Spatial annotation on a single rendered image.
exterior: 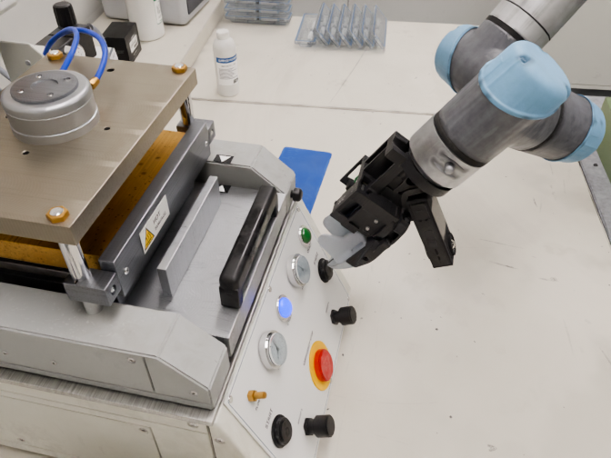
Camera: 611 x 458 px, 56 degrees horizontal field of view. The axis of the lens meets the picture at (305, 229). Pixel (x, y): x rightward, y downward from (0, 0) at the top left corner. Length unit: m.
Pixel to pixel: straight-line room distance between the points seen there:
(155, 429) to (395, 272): 0.46
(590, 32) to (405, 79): 1.58
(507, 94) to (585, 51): 2.37
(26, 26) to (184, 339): 1.06
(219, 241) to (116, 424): 0.21
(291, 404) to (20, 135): 0.39
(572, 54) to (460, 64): 2.20
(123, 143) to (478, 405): 0.53
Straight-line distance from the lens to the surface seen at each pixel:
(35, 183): 0.53
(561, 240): 1.03
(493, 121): 0.57
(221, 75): 1.32
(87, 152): 0.55
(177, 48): 1.48
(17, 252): 0.59
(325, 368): 0.73
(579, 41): 2.90
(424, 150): 0.61
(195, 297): 0.58
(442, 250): 0.70
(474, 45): 0.74
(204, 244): 0.63
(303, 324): 0.71
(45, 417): 0.68
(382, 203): 0.65
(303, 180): 1.07
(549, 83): 0.57
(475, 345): 0.84
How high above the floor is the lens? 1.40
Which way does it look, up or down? 42 degrees down
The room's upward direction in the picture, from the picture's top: straight up
